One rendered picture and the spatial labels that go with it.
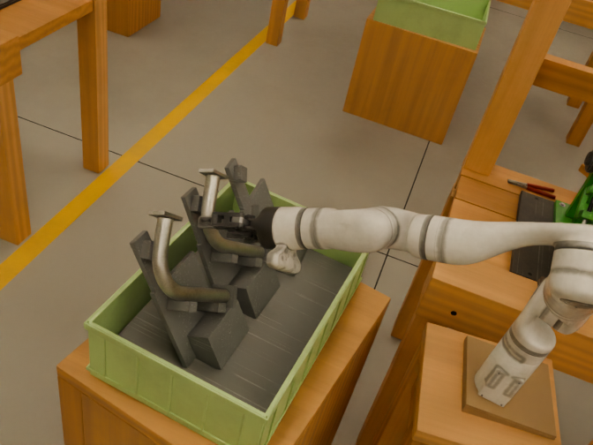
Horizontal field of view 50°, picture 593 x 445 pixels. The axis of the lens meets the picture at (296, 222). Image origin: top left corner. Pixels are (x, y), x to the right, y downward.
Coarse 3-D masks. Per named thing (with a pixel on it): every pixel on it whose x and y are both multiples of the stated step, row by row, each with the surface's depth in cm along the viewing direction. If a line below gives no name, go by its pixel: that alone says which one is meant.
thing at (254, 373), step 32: (320, 256) 169; (288, 288) 158; (320, 288) 160; (160, 320) 144; (256, 320) 149; (288, 320) 150; (320, 320) 152; (160, 352) 137; (256, 352) 141; (288, 352) 143; (224, 384) 134; (256, 384) 135
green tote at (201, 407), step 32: (224, 192) 165; (352, 256) 167; (128, 288) 135; (352, 288) 162; (96, 320) 128; (128, 320) 142; (96, 352) 130; (128, 352) 125; (128, 384) 132; (160, 384) 126; (192, 384) 120; (288, 384) 123; (192, 416) 128; (224, 416) 122; (256, 416) 117
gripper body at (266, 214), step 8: (264, 208) 109; (272, 208) 109; (264, 216) 108; (272, 216) 107; (256, 224) 108; (264, 224) 107; (256, 232) 110; (264, 232) 107; (264, 240) 108; (272, 240) 107; (272, 248) 109
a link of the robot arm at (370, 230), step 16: (320, 208) 105; (368, 208) 98; (304, 224) 104; (320, 224) 102; (336, 224) 100; (352, 224) 98; (368, 224) 96; (384, 224) 96; (304, 240) 104; (320, 240) 103; (336, 240) 101; (352, 240) 98; (368, 240) 97; (384, 240) 97
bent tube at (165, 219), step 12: (156, 216) 122; (168, 216) 121; (180, 216) 124; (156, 228) 121; (168, 228) 121; (156, 240) 121; (168, 240) 121; (156, 252) 120; (168, 252) 121; (156, 264) 120; (168, 264) 121; (156, 276) 121; (168, 276) 121; (168, 288) 122; (180, 288) 125; (192, 288) 129; (204, 288) 133; (180, 300) 126; (192, 300) 129; (204, 300) 132; (216, 300) 136; (228, 300) 139
